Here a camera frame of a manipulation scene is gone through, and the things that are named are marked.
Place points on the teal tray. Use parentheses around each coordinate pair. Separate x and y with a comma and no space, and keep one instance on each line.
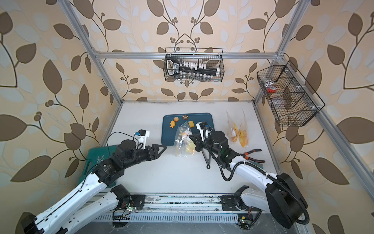
(168,134)

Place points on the clear zip bag yellow strip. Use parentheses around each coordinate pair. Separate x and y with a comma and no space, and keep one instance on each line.
(184,145)

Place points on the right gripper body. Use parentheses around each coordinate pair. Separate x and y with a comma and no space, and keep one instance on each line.
(210,144)

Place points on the orange duck zip bag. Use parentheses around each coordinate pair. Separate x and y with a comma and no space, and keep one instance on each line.
(232,129)

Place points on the green box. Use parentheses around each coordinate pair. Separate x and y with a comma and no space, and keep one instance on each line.
(94,157)

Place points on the clear duck zip bag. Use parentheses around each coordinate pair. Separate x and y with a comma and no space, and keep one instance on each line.
(243,132)

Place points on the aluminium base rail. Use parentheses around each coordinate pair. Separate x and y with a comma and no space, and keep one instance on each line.
(198,203)

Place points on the yellow square cookie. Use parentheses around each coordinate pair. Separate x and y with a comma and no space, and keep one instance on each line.
(191,124)

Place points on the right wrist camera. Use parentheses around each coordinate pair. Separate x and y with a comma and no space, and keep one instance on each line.
(203,128)

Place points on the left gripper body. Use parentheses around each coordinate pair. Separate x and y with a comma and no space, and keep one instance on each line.
(139,156)

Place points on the wire basket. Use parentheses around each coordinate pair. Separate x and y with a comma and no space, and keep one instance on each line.
(212,56)
(296,101)

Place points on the black tongs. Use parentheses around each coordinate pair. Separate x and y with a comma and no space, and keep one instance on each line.
(207,159)

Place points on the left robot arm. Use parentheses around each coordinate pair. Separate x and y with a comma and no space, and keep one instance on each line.
(71,213)

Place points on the back wire basket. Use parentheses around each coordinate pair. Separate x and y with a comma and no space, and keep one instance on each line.
(212,56)

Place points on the right wire basket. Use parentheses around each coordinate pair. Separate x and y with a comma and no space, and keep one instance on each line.
(296,101)

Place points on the red item in basket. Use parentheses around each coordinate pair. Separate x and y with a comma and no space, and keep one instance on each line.
(271,89)

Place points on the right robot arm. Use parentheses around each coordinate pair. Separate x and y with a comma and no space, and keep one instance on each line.
(283,198)

